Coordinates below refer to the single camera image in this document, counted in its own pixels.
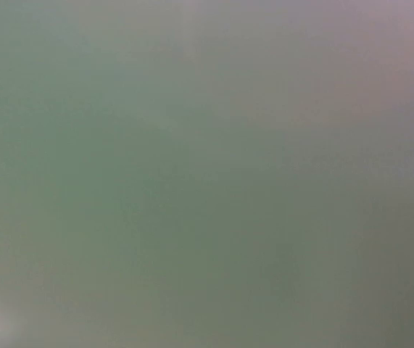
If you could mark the green t-shirt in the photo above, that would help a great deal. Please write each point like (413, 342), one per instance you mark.
(206, 173)

